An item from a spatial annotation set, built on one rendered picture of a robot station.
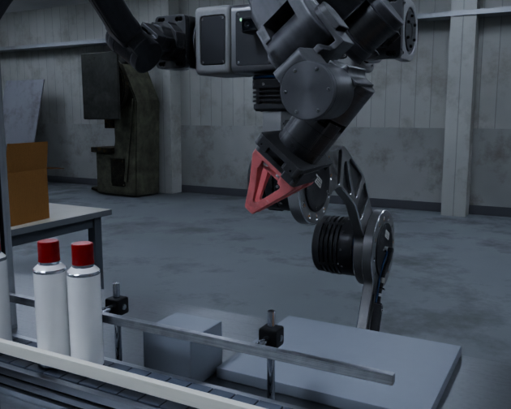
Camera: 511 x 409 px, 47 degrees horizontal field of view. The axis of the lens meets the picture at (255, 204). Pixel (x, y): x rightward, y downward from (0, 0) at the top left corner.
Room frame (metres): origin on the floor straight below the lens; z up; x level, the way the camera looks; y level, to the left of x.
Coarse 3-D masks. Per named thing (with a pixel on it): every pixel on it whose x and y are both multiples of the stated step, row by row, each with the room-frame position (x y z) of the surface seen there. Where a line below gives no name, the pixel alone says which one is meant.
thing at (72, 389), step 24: (24, 336) 1.03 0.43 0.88; (0, 384) 0.91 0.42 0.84; (24, 384) 0.88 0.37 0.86; (48, 384) 0.85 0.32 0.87; (72, 384) 0.84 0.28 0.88; (48, 408) 0.85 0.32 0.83; (72, 408) 0.83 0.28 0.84; (96, 408) 0.80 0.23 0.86; (120, 408) 0.78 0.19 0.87; (144, 408) 0.76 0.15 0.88
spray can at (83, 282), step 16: (80, 256) 0.88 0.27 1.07; (80, 272) 0.87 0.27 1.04; (96, 272) 0.88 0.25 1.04; (80, 288) 0.87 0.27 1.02; (96, 288) 0.88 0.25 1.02; (80, 304) 0.87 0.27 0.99; (96, 304) 0.88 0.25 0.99; (80, 320) 0.87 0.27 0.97; (96, 320) 0.88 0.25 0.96; (80, 336) 0.87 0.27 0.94; (96, 336) 0.88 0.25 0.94; (80, 352) 0.87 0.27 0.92; (96, 352) 0.88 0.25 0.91
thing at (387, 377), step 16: (32, 304) 0.99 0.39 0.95; (112, 320) 0.90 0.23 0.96; (128, 320) 0.89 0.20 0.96; (176, 336) 0.84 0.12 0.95; (192, 336) 0.83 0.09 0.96; (208, 336) 0.82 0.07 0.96; (256, 352) 0.78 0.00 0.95; (272, 352) 0.77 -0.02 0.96; (288, 352) 0.76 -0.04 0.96; (320, 368) 0.73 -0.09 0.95; (336, 368) 0.72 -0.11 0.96; (352, 368) 0.71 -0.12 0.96; (368, 368) 0.71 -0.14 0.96; (384, 384) 0.69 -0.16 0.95
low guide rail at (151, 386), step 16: (0, 352) 0.91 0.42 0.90; (16, 352) 0.89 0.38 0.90; (32, 352) 0.88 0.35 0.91; (48, 352) 0.87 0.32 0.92; (64, 368) 0.84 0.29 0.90; (80, 368) 0.83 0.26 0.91; (96, 368) 0.81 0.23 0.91; (112, 368) 0.81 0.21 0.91; (112, 384) 0.80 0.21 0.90; (128, 384) 0.78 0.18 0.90; (144, 384) 0.77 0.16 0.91; (160, 384) 0.76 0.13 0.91; (176, 400) 0.75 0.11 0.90; (192, 400) 0.73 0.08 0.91; (208, 400) 0.72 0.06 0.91; (224, 400) 0.71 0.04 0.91
